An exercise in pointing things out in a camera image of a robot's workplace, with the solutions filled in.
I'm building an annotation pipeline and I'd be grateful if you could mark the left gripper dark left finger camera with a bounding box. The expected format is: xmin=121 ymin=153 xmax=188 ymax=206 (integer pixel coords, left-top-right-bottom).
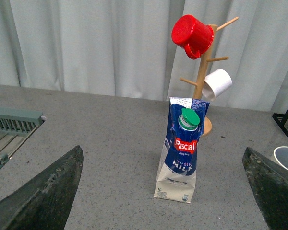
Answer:
xmin=0 ymin=146 xmax=84 ymax=230

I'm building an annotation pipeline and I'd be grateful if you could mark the left gripper dark right finger camera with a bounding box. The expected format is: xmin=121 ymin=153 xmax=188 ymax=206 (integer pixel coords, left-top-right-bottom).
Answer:
xmin=242 ymin=147 xmax=288 ymax=230

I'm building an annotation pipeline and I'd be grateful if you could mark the wooden mug tree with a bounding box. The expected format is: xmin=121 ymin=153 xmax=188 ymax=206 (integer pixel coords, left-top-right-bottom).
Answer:
xmin=179 ymin=16 xmax=239 ymax=138

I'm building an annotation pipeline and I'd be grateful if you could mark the blue white milk carton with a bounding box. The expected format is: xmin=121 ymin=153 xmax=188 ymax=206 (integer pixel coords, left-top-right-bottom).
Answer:
xmin=154 ymin=97 xmax=209 ymax=203

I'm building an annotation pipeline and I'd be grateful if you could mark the white mug on tree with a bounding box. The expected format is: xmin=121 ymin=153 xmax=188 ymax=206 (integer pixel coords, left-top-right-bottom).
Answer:
xmin=202 ymin=69 xmax=232 ymax=101

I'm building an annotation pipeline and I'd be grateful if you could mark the green dish rack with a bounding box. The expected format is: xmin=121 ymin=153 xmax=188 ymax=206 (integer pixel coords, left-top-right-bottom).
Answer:
xmin=0 ymin=107 xmax=45 ymax=170

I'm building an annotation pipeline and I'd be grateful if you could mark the red mug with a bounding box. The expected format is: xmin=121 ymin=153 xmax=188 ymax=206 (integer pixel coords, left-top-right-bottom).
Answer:
xmin=171 ymin=15 xmax=214 ymax=59

